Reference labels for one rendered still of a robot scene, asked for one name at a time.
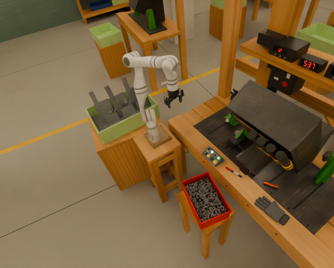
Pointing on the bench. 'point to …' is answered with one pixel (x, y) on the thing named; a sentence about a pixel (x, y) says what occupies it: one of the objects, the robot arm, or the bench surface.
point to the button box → (213, 156)
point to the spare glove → (272, 210)
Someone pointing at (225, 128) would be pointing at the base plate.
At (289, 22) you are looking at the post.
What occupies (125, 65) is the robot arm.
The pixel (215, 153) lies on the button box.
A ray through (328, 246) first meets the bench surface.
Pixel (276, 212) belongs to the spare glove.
